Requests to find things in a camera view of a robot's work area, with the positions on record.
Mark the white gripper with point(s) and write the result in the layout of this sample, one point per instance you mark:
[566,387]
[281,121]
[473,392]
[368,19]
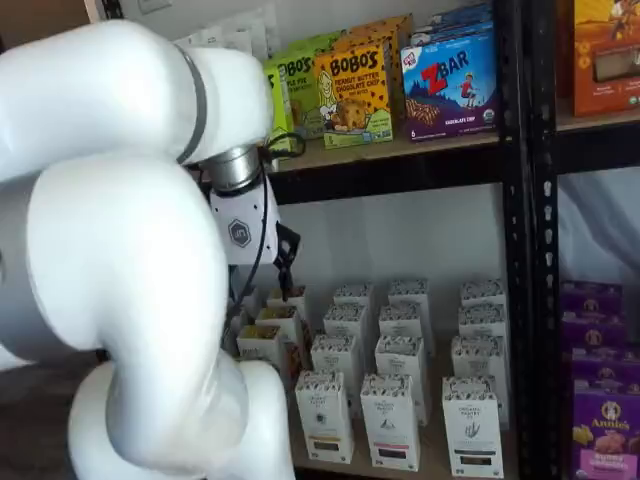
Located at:
[245,210]

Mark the white box yellow strip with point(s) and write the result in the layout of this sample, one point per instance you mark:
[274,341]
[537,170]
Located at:
[325,425]
[354,295]
[332,357]
[345,322]

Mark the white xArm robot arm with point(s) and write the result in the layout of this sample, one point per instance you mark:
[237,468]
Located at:
[125,250]

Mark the yellow white food box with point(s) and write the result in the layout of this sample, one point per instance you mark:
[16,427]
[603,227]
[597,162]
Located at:
[275,320]
[260,345]
[298,300]

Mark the white box pink strip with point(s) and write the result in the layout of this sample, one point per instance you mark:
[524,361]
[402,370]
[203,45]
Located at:
[400,357]
[409,292]
[402,322]
[390,430]

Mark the orange Bobo's box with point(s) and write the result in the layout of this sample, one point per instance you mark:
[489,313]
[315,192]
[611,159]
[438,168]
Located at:
[352,100]
[370,39]
[395,25]

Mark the white box dark strip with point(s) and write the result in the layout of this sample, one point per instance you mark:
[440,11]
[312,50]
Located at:
[482,292]
[477,357]
[482,322]
[472,435]

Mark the black metal shelf rack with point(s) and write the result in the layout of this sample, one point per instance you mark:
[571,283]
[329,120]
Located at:
[536,100]
[512,250]

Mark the blue Zbar box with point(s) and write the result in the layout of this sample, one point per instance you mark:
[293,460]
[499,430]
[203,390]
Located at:
[450,90]
[460,31]
[465,14]

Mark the purple Annie's box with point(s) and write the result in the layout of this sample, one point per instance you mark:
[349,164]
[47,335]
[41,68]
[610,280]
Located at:
[595,332]
[605,440]
[605,367]
[590,300]

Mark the orange cereal box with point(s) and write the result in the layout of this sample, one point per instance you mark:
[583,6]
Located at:
[605,50]

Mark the Purely Elizabeth granola bag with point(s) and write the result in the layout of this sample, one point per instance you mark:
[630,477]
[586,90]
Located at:
[267,30]
[212,39]
[240,40]

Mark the Purely Elizabeth bag red label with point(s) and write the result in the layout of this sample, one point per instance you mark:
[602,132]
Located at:
[192,41]

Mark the white fabric sheet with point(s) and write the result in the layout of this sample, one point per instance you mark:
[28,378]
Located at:
[600,225]

